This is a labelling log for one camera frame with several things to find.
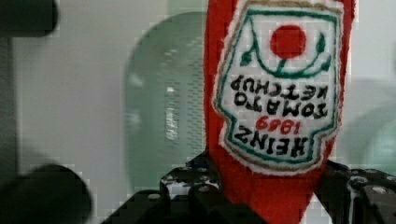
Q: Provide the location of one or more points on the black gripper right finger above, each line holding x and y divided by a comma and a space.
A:
357, 196

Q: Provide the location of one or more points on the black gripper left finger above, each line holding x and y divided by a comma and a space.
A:
201, 170

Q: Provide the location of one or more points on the red plush ketchup bottle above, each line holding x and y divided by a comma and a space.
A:
275, 73

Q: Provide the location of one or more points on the green perforated strainer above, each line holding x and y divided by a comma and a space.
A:
163, 99

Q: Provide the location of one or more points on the green round bowl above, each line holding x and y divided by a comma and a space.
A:
368, 142

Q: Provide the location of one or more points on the black cylinder lower left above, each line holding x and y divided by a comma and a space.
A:
50, 194

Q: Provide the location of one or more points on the black cylinder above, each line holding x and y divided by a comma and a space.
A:
28, 18
50, 194

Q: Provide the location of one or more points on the black cylinder upper left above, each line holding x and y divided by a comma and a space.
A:
28, 18

